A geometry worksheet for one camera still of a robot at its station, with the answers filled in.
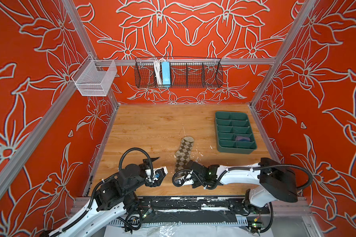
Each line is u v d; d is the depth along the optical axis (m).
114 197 0.49
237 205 0.73
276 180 0.43
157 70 0.89
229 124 1.03
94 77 0.93
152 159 0.62
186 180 0.69
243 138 0.93
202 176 0.62
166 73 0.89
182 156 0.90
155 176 0.55
